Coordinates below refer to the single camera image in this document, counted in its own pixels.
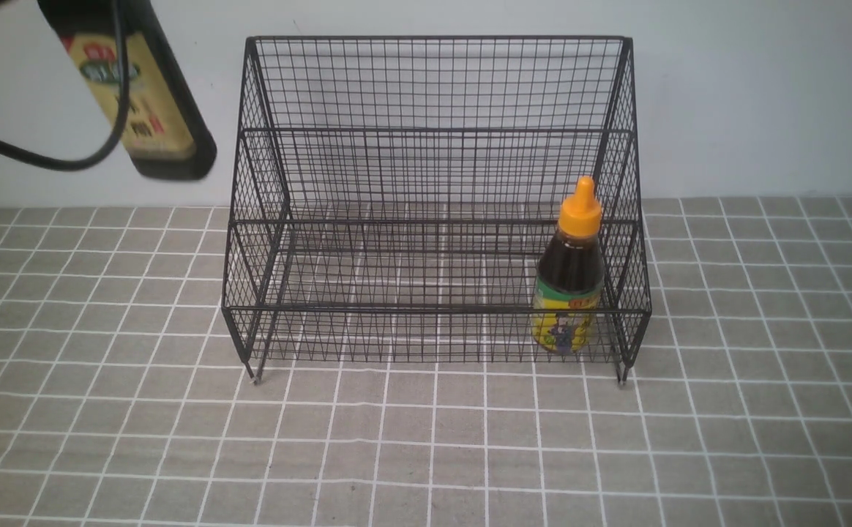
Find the grey checkered tablecloth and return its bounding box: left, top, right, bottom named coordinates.
left=0, top=197, right=852, bottom=526

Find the black wire mesh shelf rack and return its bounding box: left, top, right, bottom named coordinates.
left=221, top=34, right=651, bottom=386

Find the sauce bottle with orange cap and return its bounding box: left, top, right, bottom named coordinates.
left=531, top=176, right=604, bottom=356

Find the black cable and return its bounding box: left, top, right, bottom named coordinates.
left=0, top=0, right=132, bottom=173

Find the dark vinegar bottle gold label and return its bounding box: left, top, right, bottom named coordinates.
left=38, top=1, right=217, bottom=182

